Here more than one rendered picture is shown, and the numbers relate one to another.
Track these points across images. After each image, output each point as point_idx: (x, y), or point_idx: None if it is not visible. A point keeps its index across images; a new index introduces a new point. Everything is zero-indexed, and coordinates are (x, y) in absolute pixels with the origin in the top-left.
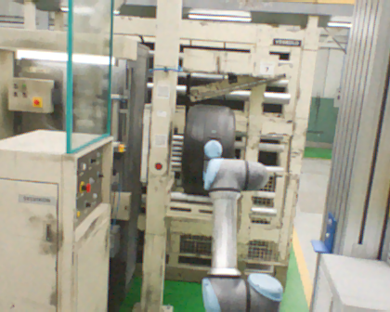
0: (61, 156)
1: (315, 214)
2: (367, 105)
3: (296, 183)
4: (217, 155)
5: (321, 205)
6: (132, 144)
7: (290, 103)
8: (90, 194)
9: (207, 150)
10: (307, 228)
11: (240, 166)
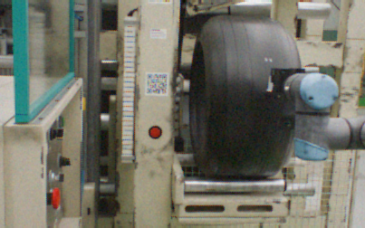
0: (3, 130)
1: (315, 178)
2: None
3: None
4: (332, 102)
5: (317, 166)
6: (93, 95)
7: (314, 21)
8: (51, 207)
9: (312, 94)
10: (316, 201)
11: None
